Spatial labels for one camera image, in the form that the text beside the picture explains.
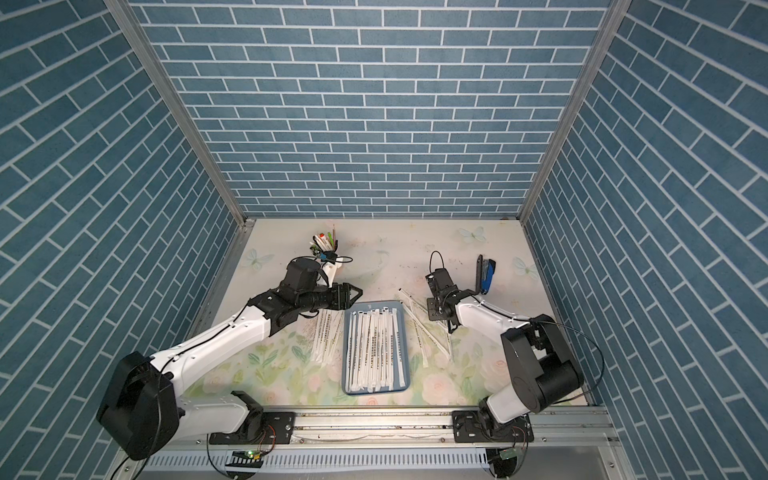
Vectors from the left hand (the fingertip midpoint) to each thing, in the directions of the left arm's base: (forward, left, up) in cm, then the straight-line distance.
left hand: (362, 294), depth 81 cm
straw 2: (-9, +3, -16) cm, 19 cm away
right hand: (+4, -24, -14) cm, 28 cm away
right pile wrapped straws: (-3, -19, -15) cm, 24 cm away
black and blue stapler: (+16, -40, -13) cm, 45 cm away
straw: (-10, +4, -16) cm, 19 cm away
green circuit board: (-35, +27, -20) cm, 48 cm away
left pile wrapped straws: (-5, +11, -16) cm, 20 cm away
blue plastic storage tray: (-9, -3, -15) cm, 18 cm away
